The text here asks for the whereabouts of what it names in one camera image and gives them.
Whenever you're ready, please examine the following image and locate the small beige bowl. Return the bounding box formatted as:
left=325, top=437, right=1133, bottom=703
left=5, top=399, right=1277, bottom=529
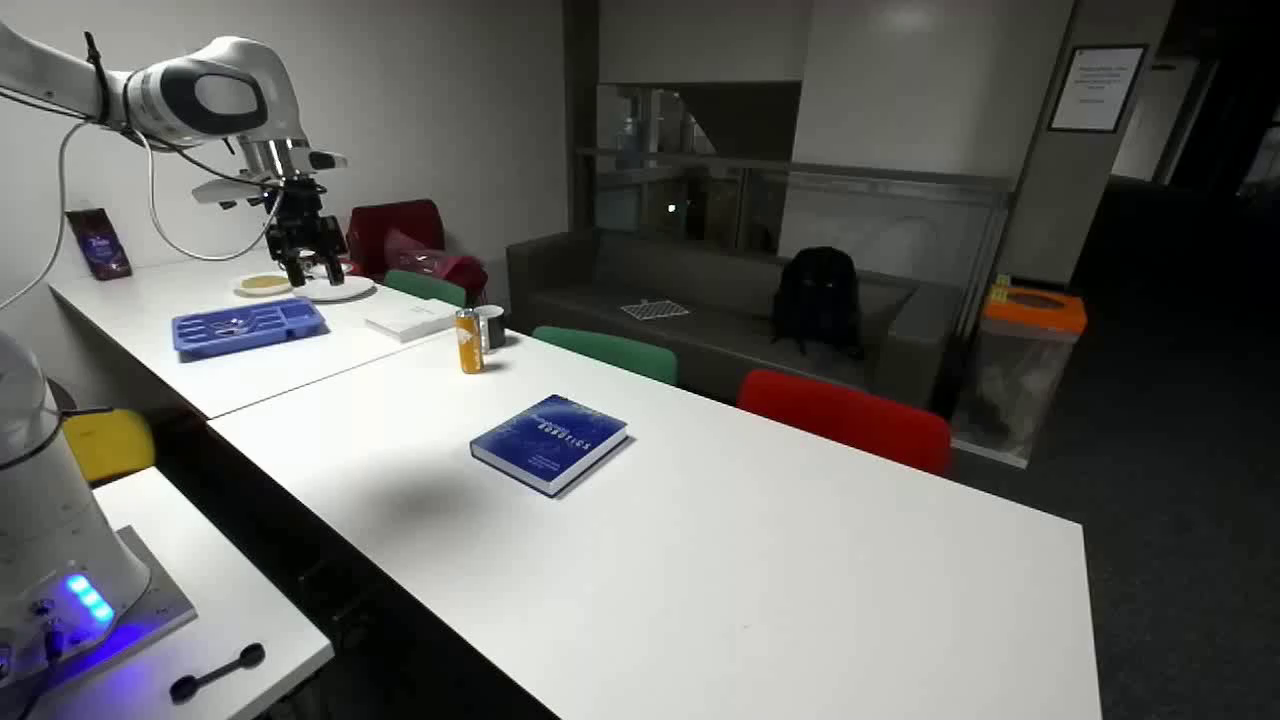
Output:
left=232, top=270, right=294, bottom=301

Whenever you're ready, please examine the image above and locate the white plate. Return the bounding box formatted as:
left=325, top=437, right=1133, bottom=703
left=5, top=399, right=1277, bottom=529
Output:
left=301, top=274, right=380, bottom=309

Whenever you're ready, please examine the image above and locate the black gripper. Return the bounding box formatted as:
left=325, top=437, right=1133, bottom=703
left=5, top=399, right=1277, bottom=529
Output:
left=258, top=177, right=348, bottom=292

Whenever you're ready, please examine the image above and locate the magazine with pale cover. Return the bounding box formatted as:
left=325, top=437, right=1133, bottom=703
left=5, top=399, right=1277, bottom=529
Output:
left=613, top=295, right=697, bottom=330

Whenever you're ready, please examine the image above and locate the white closed book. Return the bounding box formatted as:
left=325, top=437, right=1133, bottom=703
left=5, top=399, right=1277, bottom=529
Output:
left=358, top=292, right=463, bottom=344

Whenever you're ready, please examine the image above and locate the yellow stool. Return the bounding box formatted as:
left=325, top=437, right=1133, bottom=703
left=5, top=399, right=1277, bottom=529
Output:
left=54, top=403, right=160, bottom=488

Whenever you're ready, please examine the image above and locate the glass railing panel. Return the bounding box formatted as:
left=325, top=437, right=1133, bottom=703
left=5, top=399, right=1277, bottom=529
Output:
left=571, top=141, right=1020, bottom=292

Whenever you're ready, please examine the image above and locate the blue hardcover robotics book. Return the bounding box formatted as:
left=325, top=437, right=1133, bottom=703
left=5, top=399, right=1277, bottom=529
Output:
left=463, top=393, right=635, bottom=500

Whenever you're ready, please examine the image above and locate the black backpack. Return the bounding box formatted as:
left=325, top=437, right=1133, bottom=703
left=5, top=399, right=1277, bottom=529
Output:
left=769, top=243, right=867, bottom=361

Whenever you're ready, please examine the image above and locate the red chair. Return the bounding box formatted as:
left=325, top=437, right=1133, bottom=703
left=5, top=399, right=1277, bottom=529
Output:
left=730, top=365, right=955, bottom=481

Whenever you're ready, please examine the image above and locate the orange drink can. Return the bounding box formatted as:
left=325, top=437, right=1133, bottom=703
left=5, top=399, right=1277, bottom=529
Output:
left=453, top=303, right=491, bottom=379

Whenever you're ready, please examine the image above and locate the grey sofa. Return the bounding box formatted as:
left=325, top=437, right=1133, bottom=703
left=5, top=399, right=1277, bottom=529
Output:
left=505, top=227, right=959, bottom=411

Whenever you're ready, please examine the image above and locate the blue compartment tray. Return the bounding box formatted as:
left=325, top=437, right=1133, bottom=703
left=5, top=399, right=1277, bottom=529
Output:
left=167, top=295, right=331, bottom=369

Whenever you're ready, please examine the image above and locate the smartphone on stand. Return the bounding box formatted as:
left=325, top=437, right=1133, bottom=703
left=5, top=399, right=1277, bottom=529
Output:
left=60, top=203, right=134, bottom=285

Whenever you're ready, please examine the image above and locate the long thin cable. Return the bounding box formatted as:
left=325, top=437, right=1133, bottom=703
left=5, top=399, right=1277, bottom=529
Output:
left=0, top=119, right=270, bottom=315

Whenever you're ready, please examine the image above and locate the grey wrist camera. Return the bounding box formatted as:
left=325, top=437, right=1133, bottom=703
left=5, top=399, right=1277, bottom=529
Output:
left=188, top=177, right=270, bottom=213

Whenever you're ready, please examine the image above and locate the clear bin with orange lid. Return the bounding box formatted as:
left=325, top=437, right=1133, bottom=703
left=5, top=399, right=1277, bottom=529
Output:
left=952, top=276, right=1091, bottom=472

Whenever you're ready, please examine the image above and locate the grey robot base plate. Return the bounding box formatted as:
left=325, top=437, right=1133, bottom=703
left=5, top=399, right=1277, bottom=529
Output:
left=0, top=524, right=201, bottom=702

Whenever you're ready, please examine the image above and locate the green chair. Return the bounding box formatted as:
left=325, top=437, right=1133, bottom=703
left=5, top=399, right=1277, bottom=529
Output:
left=380, top=265, right=471, bottom=309
left=531, top=321, right=681, bottom=388

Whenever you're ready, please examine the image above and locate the framed wall notice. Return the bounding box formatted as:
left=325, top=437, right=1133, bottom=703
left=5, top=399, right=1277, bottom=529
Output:
left=1043, top=39, right=1152, bottom=137

